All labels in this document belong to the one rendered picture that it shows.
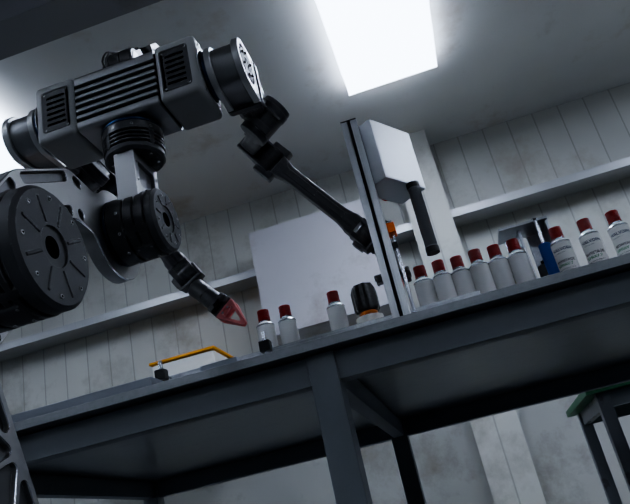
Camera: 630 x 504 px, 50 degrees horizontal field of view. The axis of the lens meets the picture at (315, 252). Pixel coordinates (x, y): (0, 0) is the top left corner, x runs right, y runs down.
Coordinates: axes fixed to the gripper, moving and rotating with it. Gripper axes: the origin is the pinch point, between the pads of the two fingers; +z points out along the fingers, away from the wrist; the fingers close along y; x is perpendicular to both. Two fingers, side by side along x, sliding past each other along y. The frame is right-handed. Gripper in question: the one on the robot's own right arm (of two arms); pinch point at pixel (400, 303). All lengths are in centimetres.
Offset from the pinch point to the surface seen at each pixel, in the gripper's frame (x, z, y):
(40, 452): 49, 25, 82
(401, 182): 18.6, -27.0, -10.0
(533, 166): -307, -170, -111
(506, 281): 8.3, 4.6, -28.5
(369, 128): 23.8, -42.9, -6.1
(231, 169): -250, -216, 110
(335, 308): 8.5, -1.3, 17.1
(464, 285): 7.9, 2.4, -17.9
